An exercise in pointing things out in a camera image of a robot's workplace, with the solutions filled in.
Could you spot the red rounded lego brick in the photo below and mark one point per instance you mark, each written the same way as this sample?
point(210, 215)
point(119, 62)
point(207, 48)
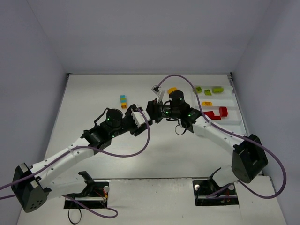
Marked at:
point(223, 111)

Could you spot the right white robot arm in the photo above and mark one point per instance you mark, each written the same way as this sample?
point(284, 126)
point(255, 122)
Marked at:
point(248, 159)

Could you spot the small green lego brick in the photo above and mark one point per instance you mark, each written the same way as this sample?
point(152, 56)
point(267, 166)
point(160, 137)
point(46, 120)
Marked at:
point(207, 92)

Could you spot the yellow lego brick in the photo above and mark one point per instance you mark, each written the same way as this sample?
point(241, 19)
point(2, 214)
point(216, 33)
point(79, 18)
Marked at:
point(206, 103)

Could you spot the white divided sorting tray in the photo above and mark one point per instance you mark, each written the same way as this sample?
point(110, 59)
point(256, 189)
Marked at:
point(233, 122)

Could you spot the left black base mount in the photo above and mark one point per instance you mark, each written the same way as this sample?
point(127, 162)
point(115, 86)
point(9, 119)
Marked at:
point(94, 194)

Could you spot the blue yellow stacked lego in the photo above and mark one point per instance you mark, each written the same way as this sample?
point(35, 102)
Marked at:
point(123, 102)

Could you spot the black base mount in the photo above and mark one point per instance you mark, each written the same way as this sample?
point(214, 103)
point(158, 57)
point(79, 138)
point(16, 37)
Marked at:
point(94, 194)
point(208, 193)

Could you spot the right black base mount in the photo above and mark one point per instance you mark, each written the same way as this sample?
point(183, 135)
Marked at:
point(208, 193)

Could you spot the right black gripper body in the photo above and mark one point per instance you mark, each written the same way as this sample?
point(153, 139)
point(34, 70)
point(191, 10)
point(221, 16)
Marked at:
point(151, 110)

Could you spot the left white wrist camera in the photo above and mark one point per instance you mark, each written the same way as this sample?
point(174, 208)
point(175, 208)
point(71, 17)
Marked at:
point(140, 117)

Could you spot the yellow red lego piece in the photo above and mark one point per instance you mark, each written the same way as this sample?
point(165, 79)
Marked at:
point(172, 90)

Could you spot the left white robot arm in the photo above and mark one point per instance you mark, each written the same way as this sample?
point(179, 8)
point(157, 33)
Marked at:
point(34, 185)

